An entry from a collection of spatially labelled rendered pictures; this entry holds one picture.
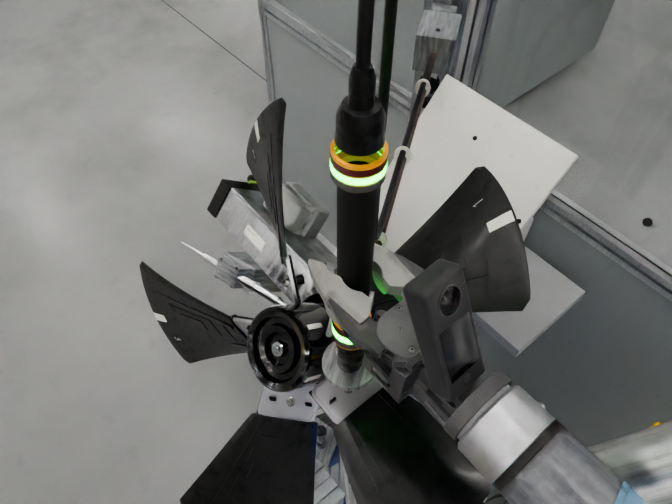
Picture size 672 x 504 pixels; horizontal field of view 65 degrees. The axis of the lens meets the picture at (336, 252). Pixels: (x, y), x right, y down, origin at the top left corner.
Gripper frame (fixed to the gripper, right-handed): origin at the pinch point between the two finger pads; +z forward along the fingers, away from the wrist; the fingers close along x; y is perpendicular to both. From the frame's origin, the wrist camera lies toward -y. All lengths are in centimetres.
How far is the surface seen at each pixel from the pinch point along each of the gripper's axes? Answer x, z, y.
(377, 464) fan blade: -3.9, -13.4, 27.9
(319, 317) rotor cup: 1.9, 5.7, 22.7
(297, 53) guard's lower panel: 70, 105, 58
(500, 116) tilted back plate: 42.6, 10.9, 11.4
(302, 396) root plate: -4.3, 2.4, 35.3
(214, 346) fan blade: -9.2, 22.4, 43.3
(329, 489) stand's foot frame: 5, 8, 139
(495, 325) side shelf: 44, -3, 61
